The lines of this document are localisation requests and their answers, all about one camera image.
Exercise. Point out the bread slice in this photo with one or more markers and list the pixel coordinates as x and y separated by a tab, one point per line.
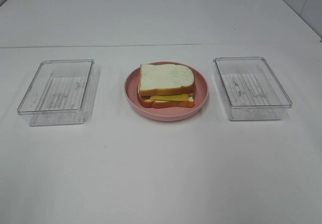
165	79
165	104

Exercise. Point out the yellow cheese slice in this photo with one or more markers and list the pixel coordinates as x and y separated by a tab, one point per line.
180	97

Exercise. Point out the right clear plastic tray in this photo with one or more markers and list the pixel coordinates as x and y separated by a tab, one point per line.
249	89

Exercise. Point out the clear plastic tray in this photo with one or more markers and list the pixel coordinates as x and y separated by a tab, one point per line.
62	92
249	89

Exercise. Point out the left clear plastic tray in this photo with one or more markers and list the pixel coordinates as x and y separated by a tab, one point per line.
62	92

